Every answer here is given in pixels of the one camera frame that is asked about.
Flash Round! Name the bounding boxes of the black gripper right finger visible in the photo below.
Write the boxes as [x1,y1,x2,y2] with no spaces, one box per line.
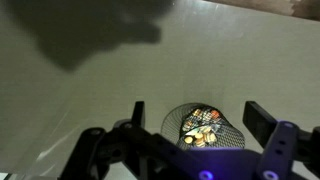
[242,100,320,180]

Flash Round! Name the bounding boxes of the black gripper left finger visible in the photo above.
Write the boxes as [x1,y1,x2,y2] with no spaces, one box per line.
[59,100,188,180]

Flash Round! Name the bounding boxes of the candy packets pile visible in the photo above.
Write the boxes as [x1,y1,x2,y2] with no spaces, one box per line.
[181,108,223,148]

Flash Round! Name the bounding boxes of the black wire mesh basket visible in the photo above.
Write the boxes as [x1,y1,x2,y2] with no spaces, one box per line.
[160,102,246,151]

